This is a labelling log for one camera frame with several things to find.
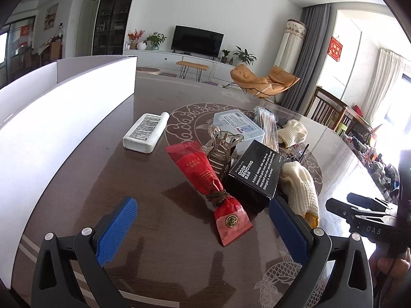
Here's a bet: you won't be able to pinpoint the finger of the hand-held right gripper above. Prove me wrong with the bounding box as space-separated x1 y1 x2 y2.
325 198 397 224
346 193 398 211

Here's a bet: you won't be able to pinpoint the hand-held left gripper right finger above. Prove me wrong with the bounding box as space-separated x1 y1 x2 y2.
268 196 375 308

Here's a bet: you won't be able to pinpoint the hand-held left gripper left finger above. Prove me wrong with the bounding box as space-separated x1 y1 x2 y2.
30 196 138 308

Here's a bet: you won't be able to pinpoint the cream knitted glove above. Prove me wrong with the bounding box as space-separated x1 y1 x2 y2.
279 161 320 228
278 119 308 148

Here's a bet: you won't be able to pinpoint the black cardboard box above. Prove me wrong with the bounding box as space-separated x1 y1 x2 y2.
223 139 283 214

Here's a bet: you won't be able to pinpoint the clear eyeglasses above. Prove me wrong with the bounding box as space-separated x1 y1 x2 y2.
282 144 310 165

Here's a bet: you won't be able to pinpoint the red foil packet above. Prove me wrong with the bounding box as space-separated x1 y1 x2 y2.
166 141 254 247

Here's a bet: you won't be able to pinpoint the white squeeze tube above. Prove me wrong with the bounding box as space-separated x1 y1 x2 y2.
123 112 170 153

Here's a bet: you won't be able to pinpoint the brown transparent hair claw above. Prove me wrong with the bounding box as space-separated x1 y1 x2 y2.
202 125 245 178

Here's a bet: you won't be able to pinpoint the cotton swab packet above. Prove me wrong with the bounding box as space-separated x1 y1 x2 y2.
254 105 280 151

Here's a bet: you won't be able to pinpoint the clear plastic lidded box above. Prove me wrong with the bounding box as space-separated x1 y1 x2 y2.
213 110 266 148

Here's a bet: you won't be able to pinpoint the person's right hand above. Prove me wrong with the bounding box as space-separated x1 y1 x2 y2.
369 247 411 296

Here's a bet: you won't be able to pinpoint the cluttered wooden side table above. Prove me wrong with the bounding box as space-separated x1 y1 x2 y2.
334 103 400 199

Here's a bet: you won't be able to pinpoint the dark wooden chair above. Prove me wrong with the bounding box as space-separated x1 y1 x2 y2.
305 86 350 132

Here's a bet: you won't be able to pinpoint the white sheer curtain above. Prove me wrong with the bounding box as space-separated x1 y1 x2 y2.
360 47 405 126

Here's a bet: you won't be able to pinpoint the grey curtain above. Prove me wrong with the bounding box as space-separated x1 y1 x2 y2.
283 4 331 113

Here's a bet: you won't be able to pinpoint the orange lounge chair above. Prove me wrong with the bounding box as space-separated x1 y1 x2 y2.
230 63 301 101

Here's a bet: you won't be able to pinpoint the round beige floor mat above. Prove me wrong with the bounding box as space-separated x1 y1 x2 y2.
136 66 161 77

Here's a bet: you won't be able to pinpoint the covered standing air conditioner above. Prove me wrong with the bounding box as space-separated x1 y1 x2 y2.
274 19 307 74

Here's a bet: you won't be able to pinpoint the white television cabinet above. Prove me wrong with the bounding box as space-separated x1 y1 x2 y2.
124 49 245 82

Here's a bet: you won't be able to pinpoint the wooden bench stool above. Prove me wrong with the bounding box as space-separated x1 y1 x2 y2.
176 60 209 82

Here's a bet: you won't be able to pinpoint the broad-leaf potted plant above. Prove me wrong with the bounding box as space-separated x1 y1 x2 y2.
233 45 257 65

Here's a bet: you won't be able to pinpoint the wooden dining chair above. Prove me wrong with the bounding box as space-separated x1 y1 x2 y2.
48 40 63 65

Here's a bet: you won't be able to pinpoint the bushy green potted plant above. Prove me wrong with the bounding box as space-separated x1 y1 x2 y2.
143 32 167 51

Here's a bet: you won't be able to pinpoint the red flower arrangement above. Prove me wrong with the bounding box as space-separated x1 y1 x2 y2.
128 29 145 50

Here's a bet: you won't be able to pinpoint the flat screen television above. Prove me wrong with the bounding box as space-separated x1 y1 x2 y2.
171 25 225 59

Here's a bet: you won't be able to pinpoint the dark glass display cabinet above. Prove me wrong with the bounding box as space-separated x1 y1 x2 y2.
92 0 140 56

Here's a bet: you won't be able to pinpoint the red wall hanging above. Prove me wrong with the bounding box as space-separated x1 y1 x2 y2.
328 37 343 62

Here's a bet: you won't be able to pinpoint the framed wall painting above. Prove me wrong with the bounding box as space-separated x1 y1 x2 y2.
43 3 59 31

